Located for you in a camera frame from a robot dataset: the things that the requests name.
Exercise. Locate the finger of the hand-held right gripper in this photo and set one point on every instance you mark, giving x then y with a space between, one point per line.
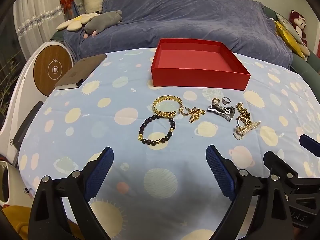
311 143
275 161

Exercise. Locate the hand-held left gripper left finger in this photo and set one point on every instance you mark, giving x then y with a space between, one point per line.
100 170

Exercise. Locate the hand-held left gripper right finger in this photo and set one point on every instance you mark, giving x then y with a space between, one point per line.
220 172

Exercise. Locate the silver metal watch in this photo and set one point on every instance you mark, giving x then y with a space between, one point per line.
226 113

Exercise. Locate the gold metal watch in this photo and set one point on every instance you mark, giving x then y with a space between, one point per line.
241 108

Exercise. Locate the gold hoop earring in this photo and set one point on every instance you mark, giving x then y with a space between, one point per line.
189 111

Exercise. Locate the red cardboard box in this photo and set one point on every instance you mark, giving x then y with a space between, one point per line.
195 55

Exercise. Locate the green sofa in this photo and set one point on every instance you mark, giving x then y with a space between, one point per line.
305 67

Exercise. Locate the white rimmed dark object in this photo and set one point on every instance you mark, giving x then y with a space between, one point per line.
5 180

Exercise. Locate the brown notebook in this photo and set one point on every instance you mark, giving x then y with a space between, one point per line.
80 70

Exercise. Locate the yellow pillow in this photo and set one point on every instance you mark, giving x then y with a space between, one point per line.
287 35

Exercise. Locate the white round side table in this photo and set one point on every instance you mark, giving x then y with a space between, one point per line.
50 67

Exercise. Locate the red monkey plush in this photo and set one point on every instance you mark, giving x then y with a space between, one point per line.
298 22

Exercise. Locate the grey pillow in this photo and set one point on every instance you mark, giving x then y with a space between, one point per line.
287 22

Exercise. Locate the grey plush toy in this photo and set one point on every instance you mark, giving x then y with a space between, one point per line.
102 22

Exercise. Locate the flower shaped pillow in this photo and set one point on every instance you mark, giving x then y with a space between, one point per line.
75 23

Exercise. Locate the silver tinsel garland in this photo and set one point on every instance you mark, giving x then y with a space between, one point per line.
35 18

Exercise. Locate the red bow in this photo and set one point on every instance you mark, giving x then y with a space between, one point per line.
67 2

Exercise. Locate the white sheer curtain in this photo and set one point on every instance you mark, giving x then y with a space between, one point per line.
37 5

